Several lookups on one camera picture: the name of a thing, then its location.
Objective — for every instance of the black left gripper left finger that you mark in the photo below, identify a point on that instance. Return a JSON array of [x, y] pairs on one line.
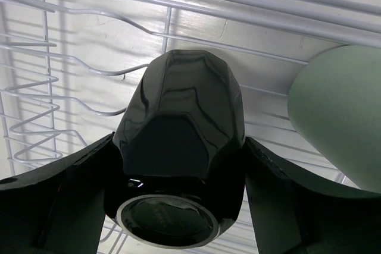
[[59, 207]]

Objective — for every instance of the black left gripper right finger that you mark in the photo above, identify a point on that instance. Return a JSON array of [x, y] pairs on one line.
[[296, 211]]

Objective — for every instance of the light green plastic cup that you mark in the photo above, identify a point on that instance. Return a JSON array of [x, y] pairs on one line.
[[334, 104]]

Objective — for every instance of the black mug cream interior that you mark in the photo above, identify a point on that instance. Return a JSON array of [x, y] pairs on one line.
[[180, 180]]

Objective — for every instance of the clear wire dish rack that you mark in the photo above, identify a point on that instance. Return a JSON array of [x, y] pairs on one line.
[[69, 66]]

